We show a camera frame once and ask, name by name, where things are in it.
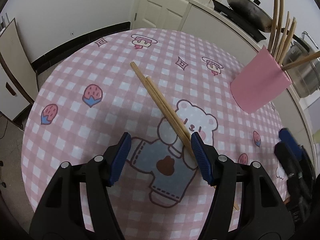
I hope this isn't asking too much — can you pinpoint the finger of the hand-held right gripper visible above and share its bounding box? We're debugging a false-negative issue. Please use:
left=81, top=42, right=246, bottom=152
left=274, top=141, right=305, bottom=181
left=279, top=127, right=305, bottom=161

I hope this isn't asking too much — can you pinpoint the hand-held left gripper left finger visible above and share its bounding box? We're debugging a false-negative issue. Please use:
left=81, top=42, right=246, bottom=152
left=29, top=132, right=132, bottom=240

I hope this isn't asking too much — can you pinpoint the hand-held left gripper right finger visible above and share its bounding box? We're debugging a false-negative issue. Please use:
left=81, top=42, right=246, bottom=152
left=190, top=131, right=296, bottom=240

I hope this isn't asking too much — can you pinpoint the pink cylindrical cup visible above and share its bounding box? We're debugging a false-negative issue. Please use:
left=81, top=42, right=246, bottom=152
left=230, top=44, right=292, bottom=114

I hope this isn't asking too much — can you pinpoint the pink checked cartoon tablecloth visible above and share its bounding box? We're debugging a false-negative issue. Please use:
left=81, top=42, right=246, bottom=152
left=21, top=27, right=292, bottom=240

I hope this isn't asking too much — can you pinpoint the steel steamer pot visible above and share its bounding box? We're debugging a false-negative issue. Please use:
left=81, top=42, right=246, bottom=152
left=282, top=30, right=320, bottom=99

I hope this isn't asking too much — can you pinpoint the black wok with lid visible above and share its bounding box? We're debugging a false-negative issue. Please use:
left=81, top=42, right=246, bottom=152
left=224, top=0, right=274, bottom=34

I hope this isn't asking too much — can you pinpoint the glass wok lid black knob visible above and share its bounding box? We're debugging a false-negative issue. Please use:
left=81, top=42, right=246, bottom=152
left=225, top=0, right=272, bottom=18

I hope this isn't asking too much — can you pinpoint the black induction cooker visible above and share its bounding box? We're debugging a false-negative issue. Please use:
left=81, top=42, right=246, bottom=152
left=212, top=0, right=267, bottom=43

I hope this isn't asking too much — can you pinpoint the white board brown edge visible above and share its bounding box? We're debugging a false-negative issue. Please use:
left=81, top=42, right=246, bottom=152
left=0, top=17, right=39, bottom=103

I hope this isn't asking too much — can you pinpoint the cream panel door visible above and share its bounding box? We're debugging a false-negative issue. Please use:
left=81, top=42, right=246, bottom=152
left=130, top=0, right=222, bottom=32

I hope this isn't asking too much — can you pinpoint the steel wire steamer rack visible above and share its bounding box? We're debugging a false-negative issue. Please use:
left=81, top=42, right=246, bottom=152
left=301, top=30, right=319, bottom=51

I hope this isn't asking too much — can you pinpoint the white panel with handle slot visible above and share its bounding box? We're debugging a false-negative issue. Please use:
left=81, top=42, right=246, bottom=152
left=0, top=65, right=34, bottom=123

